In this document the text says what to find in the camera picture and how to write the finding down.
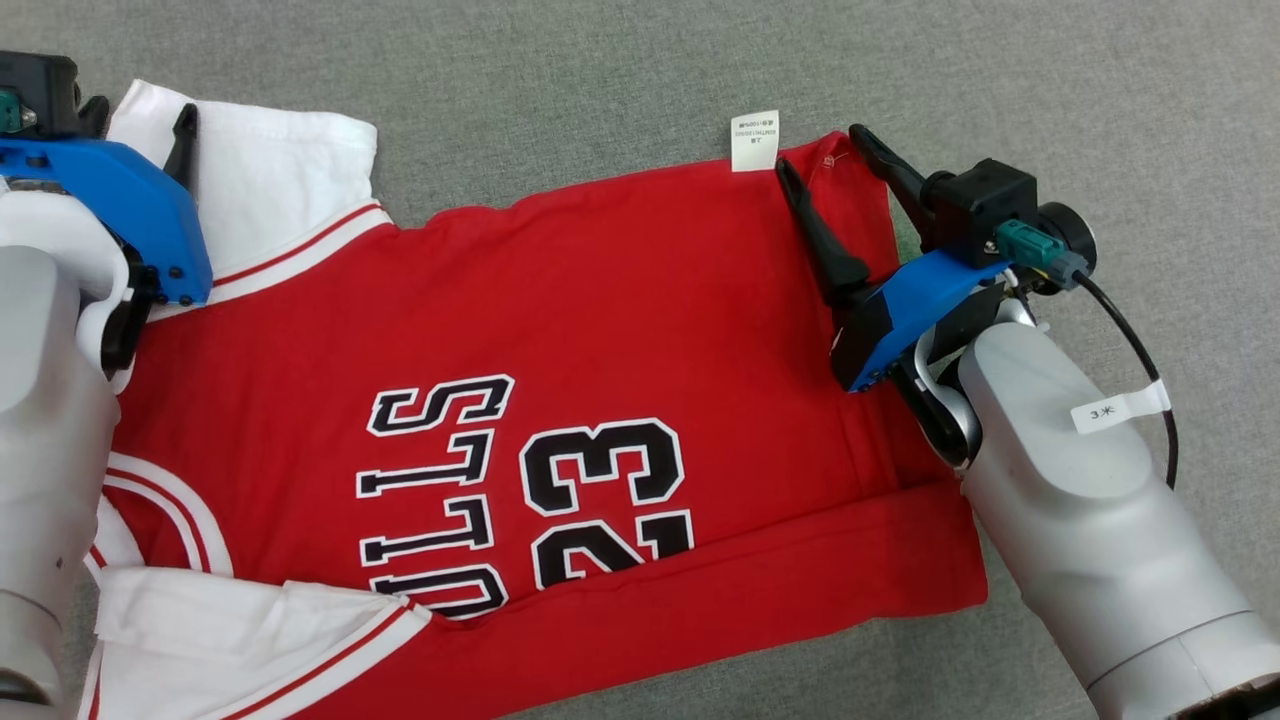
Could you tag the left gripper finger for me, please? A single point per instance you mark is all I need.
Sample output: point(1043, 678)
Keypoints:
point(184, 145)

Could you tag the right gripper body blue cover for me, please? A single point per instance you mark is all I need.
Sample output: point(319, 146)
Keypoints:
point(900, 320)

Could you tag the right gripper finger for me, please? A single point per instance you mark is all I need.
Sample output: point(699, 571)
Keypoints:
point(900, 175)
point(825, 250)

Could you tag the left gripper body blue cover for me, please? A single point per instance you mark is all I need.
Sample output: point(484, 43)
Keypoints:
point(130, 205)

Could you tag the red white Bulls t-shirt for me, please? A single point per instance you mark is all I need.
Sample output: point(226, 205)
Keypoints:
point(600, 330)

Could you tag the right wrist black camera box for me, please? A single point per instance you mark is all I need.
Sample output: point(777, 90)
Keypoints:
point(980, 205)

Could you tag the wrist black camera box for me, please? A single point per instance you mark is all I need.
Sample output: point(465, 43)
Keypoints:
point(45, 90)
point(980, 205)

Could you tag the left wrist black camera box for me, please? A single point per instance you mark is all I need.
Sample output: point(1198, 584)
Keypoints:
point(45, 90)

